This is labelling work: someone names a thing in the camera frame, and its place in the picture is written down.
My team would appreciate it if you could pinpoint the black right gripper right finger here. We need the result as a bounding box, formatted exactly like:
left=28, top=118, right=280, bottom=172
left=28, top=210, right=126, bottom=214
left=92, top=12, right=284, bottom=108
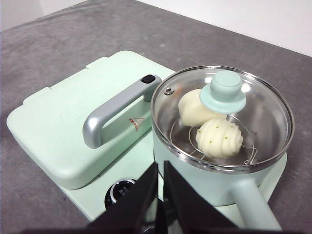
left=163, top=160, right=283, bottom=234

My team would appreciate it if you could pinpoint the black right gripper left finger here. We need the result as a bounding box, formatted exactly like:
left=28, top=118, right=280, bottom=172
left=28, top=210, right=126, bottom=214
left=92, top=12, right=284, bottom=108
left=82, top=163, right=159, bottom=234

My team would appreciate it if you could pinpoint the pleated bun with green specks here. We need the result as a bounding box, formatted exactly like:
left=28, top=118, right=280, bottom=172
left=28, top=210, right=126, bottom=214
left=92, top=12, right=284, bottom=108
left=196, top=117, right=244, bottom=158

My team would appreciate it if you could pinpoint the smooth white steamed bun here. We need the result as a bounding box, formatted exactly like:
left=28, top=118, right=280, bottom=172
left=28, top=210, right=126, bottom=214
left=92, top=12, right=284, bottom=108
left=178, top=88, right=229, bottom=127

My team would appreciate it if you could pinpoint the glass lid with green knob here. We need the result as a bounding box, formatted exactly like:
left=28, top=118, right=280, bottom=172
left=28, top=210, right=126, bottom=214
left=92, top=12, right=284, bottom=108
left=150, top=65, right=295, bottom=171

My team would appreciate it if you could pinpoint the green breakfast machine base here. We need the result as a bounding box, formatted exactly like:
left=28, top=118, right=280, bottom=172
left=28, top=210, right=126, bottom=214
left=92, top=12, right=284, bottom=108
left=64, top=143, right=288, bottom=222

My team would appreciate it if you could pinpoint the green hinged griddle cover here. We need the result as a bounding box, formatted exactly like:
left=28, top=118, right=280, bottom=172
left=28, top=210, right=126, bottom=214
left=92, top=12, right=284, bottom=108
left=6, top=50, right=176, bottom=190

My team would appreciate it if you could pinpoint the green pot with handle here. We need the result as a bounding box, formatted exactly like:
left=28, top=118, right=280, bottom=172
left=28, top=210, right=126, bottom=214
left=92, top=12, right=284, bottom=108
left=151, top=97, right=283, bottom=231

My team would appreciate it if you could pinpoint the wire steamer rack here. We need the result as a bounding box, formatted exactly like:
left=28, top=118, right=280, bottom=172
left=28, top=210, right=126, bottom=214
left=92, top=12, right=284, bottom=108
left=169, top=114, right=259, bottom=166

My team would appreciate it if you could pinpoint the silver griddle cover handle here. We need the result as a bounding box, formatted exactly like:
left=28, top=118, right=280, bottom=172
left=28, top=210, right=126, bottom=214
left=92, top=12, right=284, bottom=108
left=82, top=74, right=163, bottom=149

